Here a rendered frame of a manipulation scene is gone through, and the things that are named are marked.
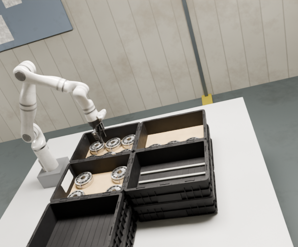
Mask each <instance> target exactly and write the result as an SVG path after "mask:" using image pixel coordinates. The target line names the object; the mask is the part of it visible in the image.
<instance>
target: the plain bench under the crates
mask: <svg viewBox="0 0 298 247"><path fill-rule="evenodd" d="M200 109H204V110H205V112H206V122H207V124H208V125H209V130H210V138H211V139H212V147H213V159H214V170H213V171H214V172H215V183H216V195H217V207H218V212H217V213H216V214H209V215H200V216H191V217H183V218H174V219H165V220H156V221H147V222H139V220H138V221H137V222H135V223H136V224H137V228H136V234H135V239H134V244H133V247H294V246H293V243H292V241H291V238H290V235H289V232H288V229H287V226H286V223H285V220H284V217H283V214H282V211H281V209H280V206H279V203H278V200H277V197H276V194H275V191H274V188H273V185H272V182H271V179H270V176H269V173H268V170H267V167H266V164H265V161H264V158H263V155H262V153H261V150H260V147H259V144H258V141H257V138H256V135H255V132H254V129H253V126H252V123H251V120H250V117H249V114H248V111H247V109H246V106H245V103H244V100H243V97H241V98H237V99H231V100H227V101H222V102H217V103H213V104H208V105H204V106H199V107H194V108H190V109H186V110H181V111H177V112H172V113H167V114H163V115H158V116H154V117H149V118H145V119H140V120H136V121H131V122H127V123H121V124H116V125H112V126H108V127H105V128H110V127H115V126H120V125H125V124H131V123H136V122H140V123H141V122H142V121H146V120H151V119H156V118H161V117H166V116H171V115H176V114H180V113H185V112H190V111H195V110H200ZM90 131H93V130H89V131H85V132H80V133H75V134H71V135H67V136H62V137H58V138H53V139H49V140H48V142H47V145H48V147H49V148H50V150H51V152H52V153H53V155H54V157H55V158H56V159H57V158H62V157H68V158H69V160H70V159H71V157H72V155H73V153H74V151H75V149H76V147H77V145H78V143H79V141H80V139H81V137H82V135H83V134H84V133H86V132H90ZM41 169H42V167H41V165H40V163H39V162H38V158H37V160H36V162H35V163H34V165H33V167H32V168H31V170H30V171H29V173H28V175H27V176H26V178H25V180H24V181H23V183H22V185H21V186H20V188H19V189H18V191H17V193H16V194H15V196H14V198H13V199H12V201H11V203H10V204H9V206H8V208H7V209H6V211H5V213H4V214H3V216H2V218H1V219H0V247H26V245H27V243H28V241H29V240H30V238H31V236H32V234H33V232H34V230H35V228H36V226H37V224H38V222H39V220H40V218H41V216H42V214H43V212H44V210H45V208H46V206H47V205H48V204H49V203H50V198H51V196H52V194H53V192H54V190H55V188H56V187H51V188H45V189H44V188H43V186H42V185H41V183H40V182H39V180H38V179H37V176H38V174H39V172H40V170H41Z"/></svg>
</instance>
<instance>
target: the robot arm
mask: <svg viewBox="0 0 298 247"><path fill-rule="evenodd" d="M13 76H14V77H15V79H16V80H18V81H20V82H22V83H23V85H22V89H21V93H20V98H19V104H20V113H21V137H22V139H23V140H24V141H25V142H27V143H31V142H32V144H31V148H32V150H33V151H34V153H35V154H36V156H37V158H38V162H39V163H40V165H41V167H42V168H43V170H44V171H45V172H50V171H53V170H55V169H56V168H57V167H58V165H59V164H58V162H57V160H56V158H55V157H54V155H53V153H52V152H51V150H50V148H49V147H48V145H47V143H46V139H45V137H44V135H43V133H42V131H41V129H40V128H39V127H38V126H37V125H36V124H35V123H34V119H35V115H36V111H37V101H36V85H39V86H44V87H48V88H51V89H54V90H57V91H60V92H63V93H69V92H73V97H74V99H75V101H76V102H77V103H78V104H79V105H80V106H81V108H82V110H83V112H84V115H85V118H86V120H87V122H88V124H89V126H91V127H93V132H92V135H93V136H94V138H95V139H96V140H99V142H100V144H103V143H104V142H103V140H102V138H101V135H102V137H103V138H105V137H106V134H105V132H104V129H105V127H104V124H103V122H102V120H103V119H104V117H105V115H106V113H107V112H106V110H105V109H103V110H101V111H100V112H98V111H97V110H96V108H95V106H94V103H93V101H92V100H90V99H87V97H86V96H87V94H88V93H89V87H88V86H87V85H86V84H85V83H82V82H76V81H68V80H66V79H63V78H60V77H56V76H45V75H38V74H36V68H35V66H34V64H33V63H32V62H30V61H23V62H22V63H21V64H19V65H18V66H17V67H16V68H15V69H14V70H13ZM98 132H99V133H98Z"/></svg>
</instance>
